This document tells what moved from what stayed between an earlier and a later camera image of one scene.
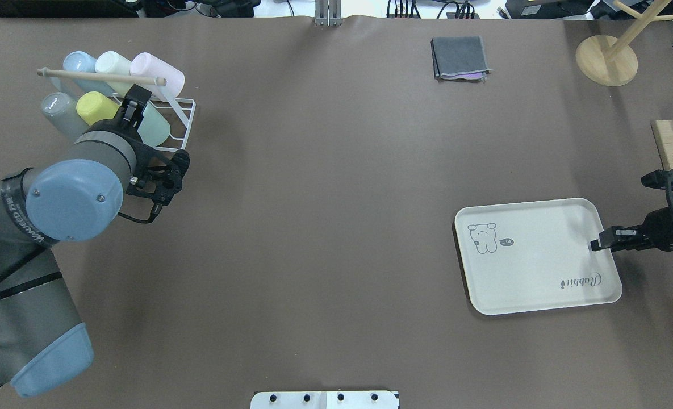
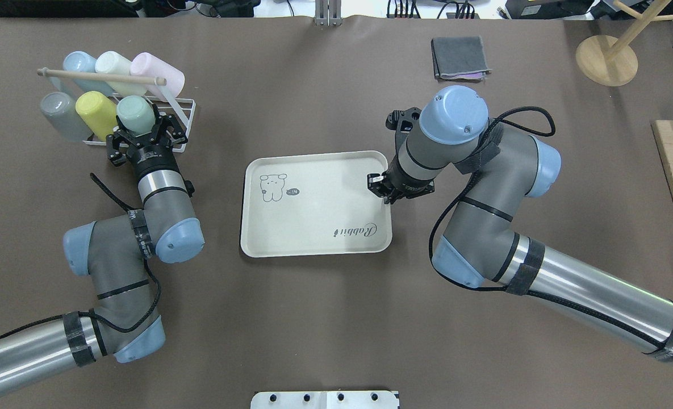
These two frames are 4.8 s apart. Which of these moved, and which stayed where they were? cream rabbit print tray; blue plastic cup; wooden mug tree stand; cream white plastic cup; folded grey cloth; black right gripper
Moved: black right gripper; cream rabbit print tray
Stayed: folded grey cloth; wooden mug tree stand; cream white plastic cup; blue plastic cup
